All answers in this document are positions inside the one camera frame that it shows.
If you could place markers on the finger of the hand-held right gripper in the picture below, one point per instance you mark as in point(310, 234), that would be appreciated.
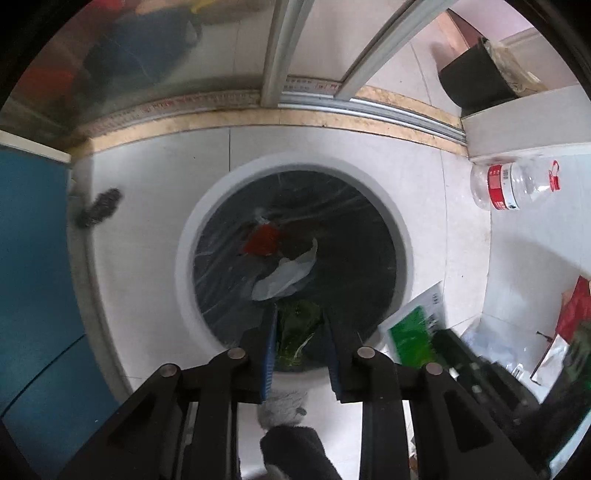
point(455, 348)

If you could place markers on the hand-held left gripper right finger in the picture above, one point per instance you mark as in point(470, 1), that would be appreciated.
point(331, 357)

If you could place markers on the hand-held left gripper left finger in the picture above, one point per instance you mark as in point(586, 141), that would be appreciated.
point(269, 357)

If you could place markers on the green snack wrapper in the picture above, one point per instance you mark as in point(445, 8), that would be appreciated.
point(295, 330)

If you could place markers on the white round trash bin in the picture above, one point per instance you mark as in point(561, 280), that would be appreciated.
point(414, 258)

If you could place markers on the green and white packet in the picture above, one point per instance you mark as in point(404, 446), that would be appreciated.
point(408, 337)

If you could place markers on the white foil packet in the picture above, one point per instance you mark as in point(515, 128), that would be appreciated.
point(551, 360)

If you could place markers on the white plastic bag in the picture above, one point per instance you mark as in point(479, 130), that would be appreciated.
point(284, 277)

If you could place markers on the grey black plush slipper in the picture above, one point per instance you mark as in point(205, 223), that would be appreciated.
point(295, 450)

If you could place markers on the red packet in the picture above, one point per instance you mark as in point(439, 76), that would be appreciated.
point(577, 309)

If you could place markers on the red wrapper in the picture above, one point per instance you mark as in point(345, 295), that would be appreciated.
point(261, 241)

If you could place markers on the black bin liner bag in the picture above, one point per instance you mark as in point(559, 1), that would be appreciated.
point(360, 240)

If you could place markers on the clear plastic bottle red label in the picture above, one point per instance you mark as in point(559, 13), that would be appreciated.
point(503, 184)

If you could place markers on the blue cabinet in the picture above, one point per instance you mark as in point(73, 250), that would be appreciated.
point(37, 286)

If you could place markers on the aluminium door track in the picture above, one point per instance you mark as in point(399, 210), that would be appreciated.
point(378, 113)

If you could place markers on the black plastic pot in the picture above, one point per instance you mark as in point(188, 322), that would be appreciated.
point(475, 76)

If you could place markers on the aluminium sliding door frame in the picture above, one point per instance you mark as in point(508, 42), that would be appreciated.
point(284, 50)
point(383, 50)

